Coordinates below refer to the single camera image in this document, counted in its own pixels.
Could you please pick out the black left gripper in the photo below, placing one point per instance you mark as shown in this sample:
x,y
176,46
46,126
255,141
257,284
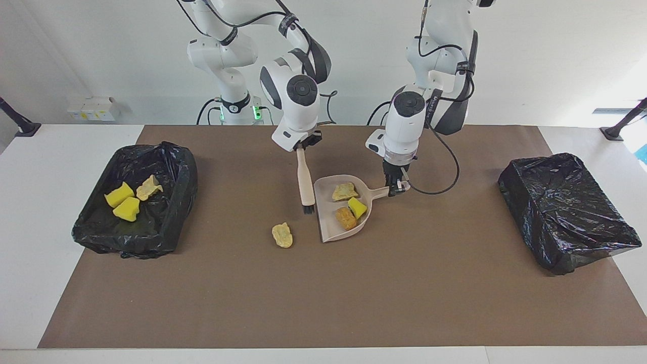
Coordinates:
x,y
397,168

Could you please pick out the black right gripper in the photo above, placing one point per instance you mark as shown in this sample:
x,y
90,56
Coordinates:
x,y
312,138

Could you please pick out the beige hand brush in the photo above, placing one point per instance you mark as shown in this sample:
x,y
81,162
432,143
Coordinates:
x,y
305,182

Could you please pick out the small bright yellow sponge piece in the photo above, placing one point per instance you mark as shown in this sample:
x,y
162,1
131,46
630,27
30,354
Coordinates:
x,y
357,208

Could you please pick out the notched yellow sponge piece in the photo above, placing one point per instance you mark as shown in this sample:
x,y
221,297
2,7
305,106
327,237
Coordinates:
x,y
126,209

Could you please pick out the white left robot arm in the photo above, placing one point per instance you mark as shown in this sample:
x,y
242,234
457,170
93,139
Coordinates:
x,y
407,126

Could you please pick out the orange and cream sponge scrap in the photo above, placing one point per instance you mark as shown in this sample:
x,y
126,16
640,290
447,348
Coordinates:
x,y
149,188

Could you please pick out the green and yellow sponge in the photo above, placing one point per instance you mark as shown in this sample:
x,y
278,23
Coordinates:
x,y
120,194

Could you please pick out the pale yellow sponge lump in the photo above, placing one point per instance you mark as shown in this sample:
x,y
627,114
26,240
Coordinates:
x,y
282,235

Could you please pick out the blue object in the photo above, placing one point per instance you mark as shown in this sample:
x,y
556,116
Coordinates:
x,y
643,154

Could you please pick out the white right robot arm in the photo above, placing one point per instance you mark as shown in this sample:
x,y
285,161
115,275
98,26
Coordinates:
x,y
303,106

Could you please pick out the brown table mat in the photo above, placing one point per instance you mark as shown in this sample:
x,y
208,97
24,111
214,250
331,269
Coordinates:
x,y
455,303

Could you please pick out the black camera stand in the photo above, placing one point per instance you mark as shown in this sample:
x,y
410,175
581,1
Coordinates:
x,y
28,129
614,133

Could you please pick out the bin with black bag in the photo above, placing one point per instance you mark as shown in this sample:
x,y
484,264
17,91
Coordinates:
x,y
566,212
151,227

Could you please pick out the beige plastic dustpan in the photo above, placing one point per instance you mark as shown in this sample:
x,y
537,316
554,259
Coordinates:
x,y
326,202

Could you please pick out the grey wall strip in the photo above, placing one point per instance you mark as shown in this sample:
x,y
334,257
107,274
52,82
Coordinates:
x,y
611,110

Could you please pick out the pale yellow-green sponge chunk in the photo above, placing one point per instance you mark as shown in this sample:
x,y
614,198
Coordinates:
x,y
344,192

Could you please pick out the brown sponge chunk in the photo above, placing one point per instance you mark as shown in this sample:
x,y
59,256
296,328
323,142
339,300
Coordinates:
x,y
345,218

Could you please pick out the white wall socket box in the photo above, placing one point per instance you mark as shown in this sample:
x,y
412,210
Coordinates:
x,y
91,110

